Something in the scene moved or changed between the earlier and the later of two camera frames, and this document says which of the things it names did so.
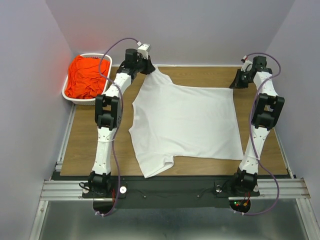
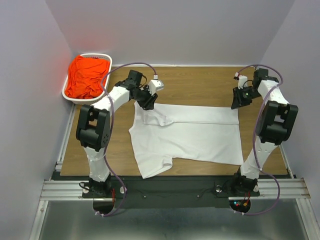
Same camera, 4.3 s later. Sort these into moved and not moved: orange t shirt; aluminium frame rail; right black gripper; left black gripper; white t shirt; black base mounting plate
Moved: right black gripper; left black gripper; white t shirt
Not moved: orange t shirt; black base mounting plate; aluminium frame rail
